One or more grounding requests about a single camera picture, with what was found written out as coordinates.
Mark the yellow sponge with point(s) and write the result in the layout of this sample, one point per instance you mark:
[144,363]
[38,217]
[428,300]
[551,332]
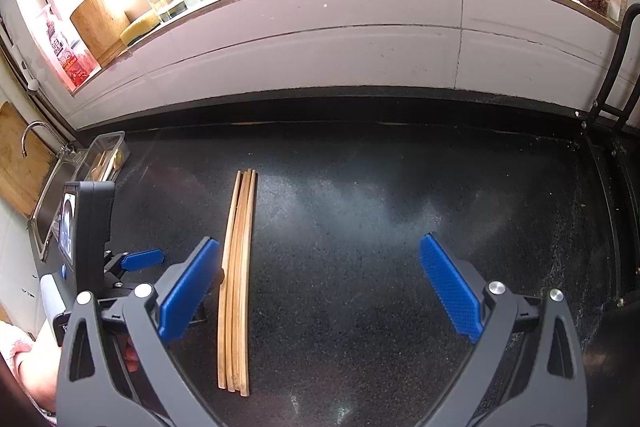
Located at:
[137,33]

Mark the stainless steel sink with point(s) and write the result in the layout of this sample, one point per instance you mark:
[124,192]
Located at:
[50,202]

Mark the bamboo cylinder holder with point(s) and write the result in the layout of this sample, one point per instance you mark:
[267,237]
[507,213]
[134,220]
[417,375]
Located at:
[100,24]

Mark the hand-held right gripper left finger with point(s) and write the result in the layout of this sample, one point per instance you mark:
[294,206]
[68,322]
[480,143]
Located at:
[190,289]

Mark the metal faucet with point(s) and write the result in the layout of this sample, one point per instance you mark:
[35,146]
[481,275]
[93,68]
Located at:
[35,129]

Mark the person's left hand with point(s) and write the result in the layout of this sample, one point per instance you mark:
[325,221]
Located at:
[131,357]

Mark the red dish soap bottle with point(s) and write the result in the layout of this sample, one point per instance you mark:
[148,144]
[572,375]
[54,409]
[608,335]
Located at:
[67,54]

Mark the clear plastic container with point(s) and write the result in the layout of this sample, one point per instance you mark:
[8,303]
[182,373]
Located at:
[87,162]

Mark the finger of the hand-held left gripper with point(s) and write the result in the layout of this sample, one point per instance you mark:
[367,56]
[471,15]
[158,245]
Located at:
[200,309]
[142,258]

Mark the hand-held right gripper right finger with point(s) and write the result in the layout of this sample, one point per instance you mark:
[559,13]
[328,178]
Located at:
[450,289]

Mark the wooden cutting board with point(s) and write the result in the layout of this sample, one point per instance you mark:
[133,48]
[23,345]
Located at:
[20,157]

